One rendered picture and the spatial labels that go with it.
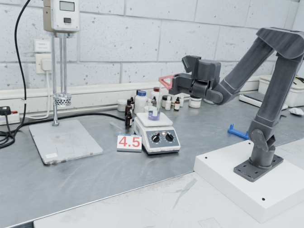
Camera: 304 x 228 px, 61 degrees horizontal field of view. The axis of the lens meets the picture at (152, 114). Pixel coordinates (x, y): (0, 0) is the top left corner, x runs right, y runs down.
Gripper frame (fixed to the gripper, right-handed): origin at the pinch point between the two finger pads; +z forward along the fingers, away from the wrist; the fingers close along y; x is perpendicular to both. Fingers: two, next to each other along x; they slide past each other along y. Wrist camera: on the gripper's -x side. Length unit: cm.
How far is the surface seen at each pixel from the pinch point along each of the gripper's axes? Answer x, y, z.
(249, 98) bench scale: 22, -87, -13
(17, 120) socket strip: 23, 31, 48
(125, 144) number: 23.3, 14.3, 3.3
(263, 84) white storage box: 16, -112, -14
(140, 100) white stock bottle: 16.3, -15.2, 20.0
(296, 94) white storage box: 16, -104, -37
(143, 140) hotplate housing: 21.6, 9.7, -1.2
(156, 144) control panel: 21.5, 9.5, -6.9
